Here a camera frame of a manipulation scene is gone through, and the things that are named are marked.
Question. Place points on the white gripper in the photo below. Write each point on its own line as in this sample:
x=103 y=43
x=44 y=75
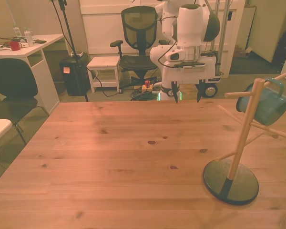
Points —
x=193 y=75

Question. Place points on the blue enamel mug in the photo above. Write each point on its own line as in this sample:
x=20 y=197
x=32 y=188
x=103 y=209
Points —
x=269 y=109

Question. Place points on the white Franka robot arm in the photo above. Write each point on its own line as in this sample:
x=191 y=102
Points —
x=189 y=26

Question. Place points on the wooden mug tree black base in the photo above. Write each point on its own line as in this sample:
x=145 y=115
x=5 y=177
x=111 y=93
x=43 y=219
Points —
x=246 y=124

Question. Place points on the red mug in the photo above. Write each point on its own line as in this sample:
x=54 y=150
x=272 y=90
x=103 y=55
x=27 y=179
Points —
x=15 y=46

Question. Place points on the yellow emergency stop button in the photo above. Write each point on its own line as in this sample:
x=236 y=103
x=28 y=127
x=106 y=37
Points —
x=147 y=87

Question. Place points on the black mesh office chair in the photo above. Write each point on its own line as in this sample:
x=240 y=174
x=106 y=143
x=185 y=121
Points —
x=139 y=31

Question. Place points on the small white stool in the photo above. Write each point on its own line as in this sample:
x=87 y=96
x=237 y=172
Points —
x=104 y=62

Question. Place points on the black box with orange note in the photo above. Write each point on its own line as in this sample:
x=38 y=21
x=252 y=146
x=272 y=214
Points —
x=75 y=76

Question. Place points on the black tripod stand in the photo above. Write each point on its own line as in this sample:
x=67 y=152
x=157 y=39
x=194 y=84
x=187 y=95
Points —
x=68 y=28

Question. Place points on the white desk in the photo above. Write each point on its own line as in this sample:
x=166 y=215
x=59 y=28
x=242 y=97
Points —
x=39 y=69

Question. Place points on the clear plastic bottle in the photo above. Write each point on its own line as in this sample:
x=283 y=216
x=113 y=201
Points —
x=29 y=38

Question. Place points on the black plastic chair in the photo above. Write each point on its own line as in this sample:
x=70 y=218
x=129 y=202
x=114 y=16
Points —
x=12 y=78

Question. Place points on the bottle with green label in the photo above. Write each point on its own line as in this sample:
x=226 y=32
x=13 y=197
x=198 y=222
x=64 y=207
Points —
x=17 y=30

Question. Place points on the white robot pedestal with wheels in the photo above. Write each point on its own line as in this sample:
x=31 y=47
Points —
x=211 y=90

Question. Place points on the aluminium frame post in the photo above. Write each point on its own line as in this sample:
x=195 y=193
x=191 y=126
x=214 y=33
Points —
x=224 y=35

